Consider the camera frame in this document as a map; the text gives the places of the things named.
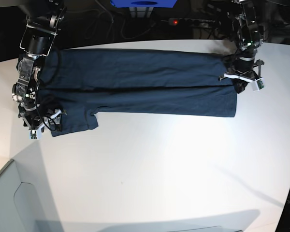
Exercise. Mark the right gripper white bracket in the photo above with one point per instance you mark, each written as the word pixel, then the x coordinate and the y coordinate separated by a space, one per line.
pixel 45 114

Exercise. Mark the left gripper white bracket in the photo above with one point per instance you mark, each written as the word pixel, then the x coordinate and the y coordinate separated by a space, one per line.
pixel 243 70

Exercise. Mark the dark blue T-shirt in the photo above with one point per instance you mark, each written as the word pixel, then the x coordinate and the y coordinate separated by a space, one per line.
pixel 84 82

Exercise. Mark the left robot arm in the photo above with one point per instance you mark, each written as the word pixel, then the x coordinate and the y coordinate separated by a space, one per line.
pixel 247 33

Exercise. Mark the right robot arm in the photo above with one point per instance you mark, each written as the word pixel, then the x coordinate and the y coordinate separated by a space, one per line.
pixel 43 19

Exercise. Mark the power strip with red light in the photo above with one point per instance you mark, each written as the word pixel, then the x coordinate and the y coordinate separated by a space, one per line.
pixel 188 22

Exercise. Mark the blue box with oval hole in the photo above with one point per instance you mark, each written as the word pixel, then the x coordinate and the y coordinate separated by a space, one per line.
pixel 143 3

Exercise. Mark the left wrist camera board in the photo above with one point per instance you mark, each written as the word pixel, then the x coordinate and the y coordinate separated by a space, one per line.
pixel 257 84

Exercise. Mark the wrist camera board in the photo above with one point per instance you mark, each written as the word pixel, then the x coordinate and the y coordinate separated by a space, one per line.
pixel 35 134
pixel 257 84

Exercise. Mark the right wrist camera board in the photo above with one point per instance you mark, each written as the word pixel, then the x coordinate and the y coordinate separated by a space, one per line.
pixel 35 134

